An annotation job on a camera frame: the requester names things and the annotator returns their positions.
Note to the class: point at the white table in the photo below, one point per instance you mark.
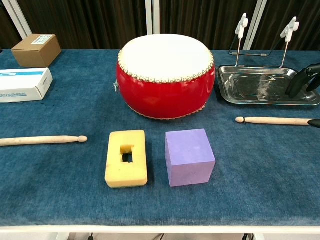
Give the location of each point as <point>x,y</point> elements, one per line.
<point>160,229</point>

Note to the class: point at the dark brown curtain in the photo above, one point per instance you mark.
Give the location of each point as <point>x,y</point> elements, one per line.
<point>100,25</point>

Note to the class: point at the red drum with white skin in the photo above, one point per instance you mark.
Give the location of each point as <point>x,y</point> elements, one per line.
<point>162,97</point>

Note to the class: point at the brown cardboard box with label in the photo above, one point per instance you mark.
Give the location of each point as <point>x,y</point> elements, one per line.
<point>35,55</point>

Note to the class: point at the wooden drumstick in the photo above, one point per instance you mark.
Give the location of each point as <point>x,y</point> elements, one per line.
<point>275,121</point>
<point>37,140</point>

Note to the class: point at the white box with blue stripe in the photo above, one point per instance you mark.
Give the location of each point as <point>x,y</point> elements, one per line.
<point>22,85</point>

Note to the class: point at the yellow sponge block with hole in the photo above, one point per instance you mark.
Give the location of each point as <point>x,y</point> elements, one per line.
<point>115,175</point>

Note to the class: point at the purple foam cube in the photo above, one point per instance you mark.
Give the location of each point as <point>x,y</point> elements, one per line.
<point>190,160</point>

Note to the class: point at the blue velvet table mat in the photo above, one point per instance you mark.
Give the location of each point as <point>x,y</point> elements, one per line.
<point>62,175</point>

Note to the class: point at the stainless steel tray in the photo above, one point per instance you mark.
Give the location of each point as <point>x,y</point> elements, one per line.
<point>250,85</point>

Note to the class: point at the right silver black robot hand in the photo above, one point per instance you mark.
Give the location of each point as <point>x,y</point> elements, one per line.
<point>302,77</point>

